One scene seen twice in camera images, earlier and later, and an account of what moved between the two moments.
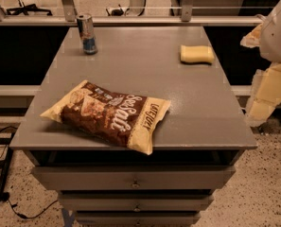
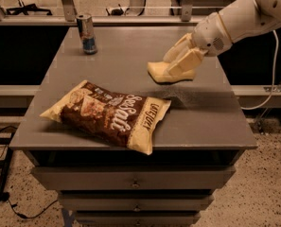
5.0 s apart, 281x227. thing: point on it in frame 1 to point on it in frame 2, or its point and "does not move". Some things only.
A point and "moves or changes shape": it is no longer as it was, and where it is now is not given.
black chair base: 26,8 does not move
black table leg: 1,183 does not move
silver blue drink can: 85,24 does not move
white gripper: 277,37 to 210,32
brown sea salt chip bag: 126,117 does not move
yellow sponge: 197,54 moves or changes shape
